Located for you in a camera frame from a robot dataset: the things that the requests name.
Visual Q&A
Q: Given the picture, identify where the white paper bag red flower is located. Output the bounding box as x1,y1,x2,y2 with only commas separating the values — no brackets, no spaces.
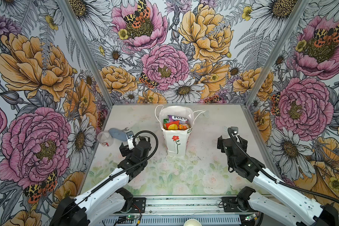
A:
154,105,206,157

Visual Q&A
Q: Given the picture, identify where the green Fox's candy bag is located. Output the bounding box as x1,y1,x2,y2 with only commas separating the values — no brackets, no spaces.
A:
163,118,169,128

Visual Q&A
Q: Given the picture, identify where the red orange snack packet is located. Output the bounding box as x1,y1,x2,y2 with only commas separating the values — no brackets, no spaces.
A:
164,121,179,131

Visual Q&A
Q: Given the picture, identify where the purple Fox's candy bag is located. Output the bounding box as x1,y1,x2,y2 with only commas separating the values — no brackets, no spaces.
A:
168,115,188,124

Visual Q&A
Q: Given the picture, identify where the orange mango snack bag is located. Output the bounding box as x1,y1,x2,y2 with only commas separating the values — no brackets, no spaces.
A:
178,123,191,131

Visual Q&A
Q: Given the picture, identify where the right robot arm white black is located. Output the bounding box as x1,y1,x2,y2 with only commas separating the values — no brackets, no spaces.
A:
217,136,339,226

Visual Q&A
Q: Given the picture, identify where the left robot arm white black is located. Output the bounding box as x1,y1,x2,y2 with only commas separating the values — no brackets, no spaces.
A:
50,136,156,226

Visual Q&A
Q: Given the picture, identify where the blue oval sponge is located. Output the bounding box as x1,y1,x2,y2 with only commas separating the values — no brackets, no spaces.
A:
108,128,127,141

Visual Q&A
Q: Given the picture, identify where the clear plastic cup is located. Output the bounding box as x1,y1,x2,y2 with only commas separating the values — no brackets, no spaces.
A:
97,131,114,147

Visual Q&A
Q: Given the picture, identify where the white paper cup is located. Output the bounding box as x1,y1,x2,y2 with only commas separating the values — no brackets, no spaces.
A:
183,219,202,226

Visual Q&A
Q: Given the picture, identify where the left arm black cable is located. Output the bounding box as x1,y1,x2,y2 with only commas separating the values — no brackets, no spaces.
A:
56,130,159,221

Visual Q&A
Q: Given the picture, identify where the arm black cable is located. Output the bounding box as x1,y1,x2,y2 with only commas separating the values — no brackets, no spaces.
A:
227,127,339,211
56,130,159,221

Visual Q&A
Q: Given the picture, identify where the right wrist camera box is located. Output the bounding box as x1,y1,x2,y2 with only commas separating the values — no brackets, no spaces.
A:
230,127,239,139

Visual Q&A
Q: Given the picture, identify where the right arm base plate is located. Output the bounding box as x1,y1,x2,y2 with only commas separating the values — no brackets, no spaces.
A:
221,196,256,212

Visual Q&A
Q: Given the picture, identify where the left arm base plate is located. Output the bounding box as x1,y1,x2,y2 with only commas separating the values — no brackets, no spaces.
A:
121,197,147,214

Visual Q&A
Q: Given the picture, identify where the aluminium front rail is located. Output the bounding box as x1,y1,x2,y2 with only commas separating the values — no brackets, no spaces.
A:
60,194,307,226

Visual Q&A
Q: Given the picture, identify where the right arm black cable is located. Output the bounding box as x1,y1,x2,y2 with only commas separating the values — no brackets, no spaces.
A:
227,127,339,211

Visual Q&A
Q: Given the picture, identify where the right metal corner post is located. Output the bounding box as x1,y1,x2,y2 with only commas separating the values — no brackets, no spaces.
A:
244,1,310,107

